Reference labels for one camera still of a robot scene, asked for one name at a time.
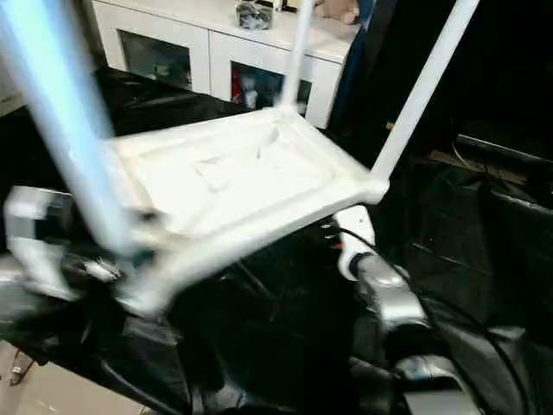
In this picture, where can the white plastic table top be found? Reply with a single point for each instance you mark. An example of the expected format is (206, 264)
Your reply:
(242, 173)

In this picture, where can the white plastic table leg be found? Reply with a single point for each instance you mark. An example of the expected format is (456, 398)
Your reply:
(73, 130)
(296, 52)
(423, 86)

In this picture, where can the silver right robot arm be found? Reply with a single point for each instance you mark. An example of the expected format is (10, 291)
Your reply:
(389, 294)

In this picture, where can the small yellow label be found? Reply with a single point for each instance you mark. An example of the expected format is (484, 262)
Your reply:
(390, 126)

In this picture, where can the black plastic mat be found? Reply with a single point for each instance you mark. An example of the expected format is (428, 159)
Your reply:
(259, 346)

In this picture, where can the red bottle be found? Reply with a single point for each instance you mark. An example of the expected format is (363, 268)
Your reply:
(237, 86)

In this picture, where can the tan plush toy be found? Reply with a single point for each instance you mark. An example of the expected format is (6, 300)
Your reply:
(335, 9)

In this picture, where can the small grey container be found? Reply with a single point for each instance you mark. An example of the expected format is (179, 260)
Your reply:
(253, 13)

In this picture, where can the white glass-door cabinet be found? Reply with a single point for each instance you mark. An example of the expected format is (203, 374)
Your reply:
(173, 26)

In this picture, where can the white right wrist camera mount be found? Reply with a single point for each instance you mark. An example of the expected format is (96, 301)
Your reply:
(356, 226)

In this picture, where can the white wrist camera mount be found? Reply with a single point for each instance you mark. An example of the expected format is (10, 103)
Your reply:
(39, 233)
(356, 226)

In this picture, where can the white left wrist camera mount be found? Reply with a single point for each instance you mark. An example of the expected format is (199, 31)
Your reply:
(39, 233)

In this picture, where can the dark metal rail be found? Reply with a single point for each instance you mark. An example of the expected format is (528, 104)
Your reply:
(501, 149)

